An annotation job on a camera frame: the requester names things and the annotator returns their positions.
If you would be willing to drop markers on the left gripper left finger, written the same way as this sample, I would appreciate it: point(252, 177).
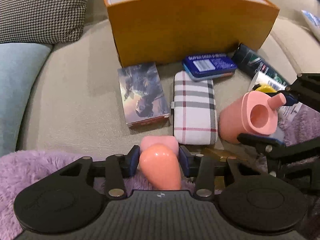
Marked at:
point(119, 167)

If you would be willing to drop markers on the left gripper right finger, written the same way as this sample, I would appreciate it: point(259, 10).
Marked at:
point(201, 168)

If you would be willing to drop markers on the peach glossy bottle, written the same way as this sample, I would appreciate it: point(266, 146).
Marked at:
point(159, 162)

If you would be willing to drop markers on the pink square bottle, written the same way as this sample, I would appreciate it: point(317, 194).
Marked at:
point(254, 113)

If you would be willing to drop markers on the dark green Clear shampoo bottle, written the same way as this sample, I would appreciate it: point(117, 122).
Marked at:
point(250, 62)

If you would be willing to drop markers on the purple fluffy blanket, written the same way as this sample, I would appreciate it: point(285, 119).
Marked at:
point(23, 168)

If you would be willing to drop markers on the plaid white case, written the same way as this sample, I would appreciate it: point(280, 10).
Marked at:
point(194, 106)

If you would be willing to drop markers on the illustrated card box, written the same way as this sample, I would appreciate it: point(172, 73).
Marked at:
point(142, 95)

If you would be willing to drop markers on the beige sofa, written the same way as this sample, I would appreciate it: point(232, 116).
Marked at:
point(75, 103)

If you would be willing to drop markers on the yellow tape measure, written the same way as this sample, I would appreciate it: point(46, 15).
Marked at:
point(264, 88)

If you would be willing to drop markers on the white barcode tube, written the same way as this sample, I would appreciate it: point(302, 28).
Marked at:
point(261, 78)

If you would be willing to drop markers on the blue Super Deer tin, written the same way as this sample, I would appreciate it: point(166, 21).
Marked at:
point(208, 66)

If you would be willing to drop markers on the blue white pillow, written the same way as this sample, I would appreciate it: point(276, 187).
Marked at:
point(313, 23)

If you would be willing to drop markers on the light blue cushion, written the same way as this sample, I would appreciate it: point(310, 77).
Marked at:
point(20, 66)

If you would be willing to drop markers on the orange cardboard box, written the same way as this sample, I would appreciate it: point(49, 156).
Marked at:
point(165, 31)

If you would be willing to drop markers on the houndstooth cushion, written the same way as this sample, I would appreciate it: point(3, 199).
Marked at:
point(42, 21)

